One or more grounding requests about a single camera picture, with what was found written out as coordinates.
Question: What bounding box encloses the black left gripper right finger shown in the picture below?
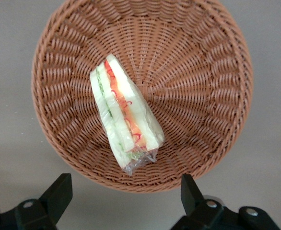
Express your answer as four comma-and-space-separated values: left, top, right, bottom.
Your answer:
170, 173, 281, 230

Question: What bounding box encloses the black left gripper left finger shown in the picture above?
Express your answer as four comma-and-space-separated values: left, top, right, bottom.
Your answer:
0, 173, 73, 230

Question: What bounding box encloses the plastic-wrapped sandwich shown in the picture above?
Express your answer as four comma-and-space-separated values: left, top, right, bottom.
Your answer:
90, 54, 165, 176

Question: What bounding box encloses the brown woven wicker basket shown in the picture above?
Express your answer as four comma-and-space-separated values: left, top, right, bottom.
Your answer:
31, 0, 254, 194

